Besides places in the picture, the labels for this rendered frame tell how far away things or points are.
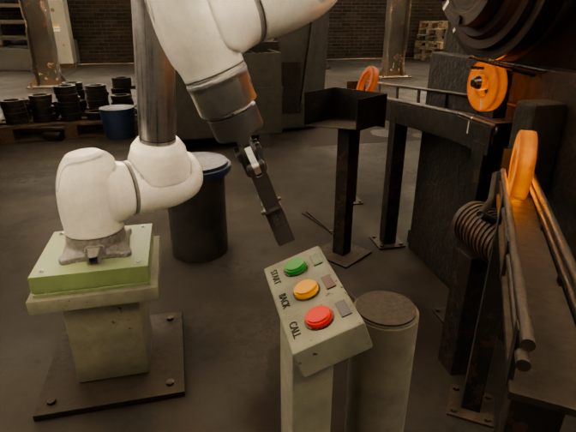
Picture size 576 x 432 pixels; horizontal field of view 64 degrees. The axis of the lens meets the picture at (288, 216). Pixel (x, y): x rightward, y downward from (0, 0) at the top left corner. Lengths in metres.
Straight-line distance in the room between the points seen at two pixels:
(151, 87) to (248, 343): 0.87
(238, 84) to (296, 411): 0.53
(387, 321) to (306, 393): 0.18
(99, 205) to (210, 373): 0.61
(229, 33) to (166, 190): 0.76
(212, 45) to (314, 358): 0.44
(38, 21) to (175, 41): 7.41
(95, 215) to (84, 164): 0.13
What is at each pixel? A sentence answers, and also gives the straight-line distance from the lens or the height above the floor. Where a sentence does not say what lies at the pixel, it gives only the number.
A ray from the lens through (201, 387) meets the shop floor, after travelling 1.47.
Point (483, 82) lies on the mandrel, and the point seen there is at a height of 0.82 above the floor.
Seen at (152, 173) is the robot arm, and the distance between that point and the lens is 1.30.
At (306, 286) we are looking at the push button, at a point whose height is 0.61.
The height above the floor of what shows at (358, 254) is 0.01.
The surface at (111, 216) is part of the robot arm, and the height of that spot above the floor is 0.52.
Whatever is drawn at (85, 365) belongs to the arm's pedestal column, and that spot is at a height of 0.08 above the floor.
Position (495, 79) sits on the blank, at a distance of 1.53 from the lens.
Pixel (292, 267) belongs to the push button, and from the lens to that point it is 0.80.
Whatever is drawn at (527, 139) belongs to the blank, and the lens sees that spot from 1.08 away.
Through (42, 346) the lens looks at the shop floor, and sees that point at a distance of 1.78.
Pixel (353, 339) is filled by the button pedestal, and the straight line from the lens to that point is 0.67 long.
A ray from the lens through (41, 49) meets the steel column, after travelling 8.05.
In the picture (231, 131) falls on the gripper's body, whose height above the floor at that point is 0.86.
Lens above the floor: 1.01
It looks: 24 degrees down
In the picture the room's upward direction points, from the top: straight up
